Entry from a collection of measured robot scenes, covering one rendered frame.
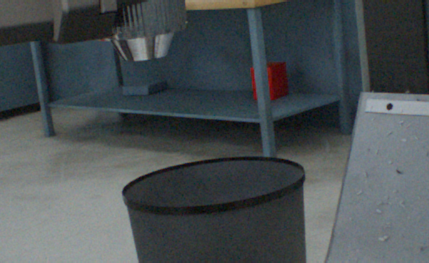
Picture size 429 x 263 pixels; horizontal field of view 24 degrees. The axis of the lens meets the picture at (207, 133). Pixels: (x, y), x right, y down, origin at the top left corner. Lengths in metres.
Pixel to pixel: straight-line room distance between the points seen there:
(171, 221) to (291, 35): 3.84
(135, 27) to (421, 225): 0.41
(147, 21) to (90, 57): 7.21
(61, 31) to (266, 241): 1.99
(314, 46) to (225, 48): 0.77
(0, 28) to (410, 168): 0.48
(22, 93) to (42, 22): 7.52
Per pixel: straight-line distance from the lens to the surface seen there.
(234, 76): 6.53
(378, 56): 0.87
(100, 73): 7.63
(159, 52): 0.49
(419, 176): 0.83
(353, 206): 0.86
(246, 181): 2.77
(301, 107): 5.55
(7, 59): 7.88
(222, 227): 2.35
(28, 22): 0.44
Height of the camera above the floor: 1.26
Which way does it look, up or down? 11 degrees down
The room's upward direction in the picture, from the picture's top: 7 degrees counter-clockwise
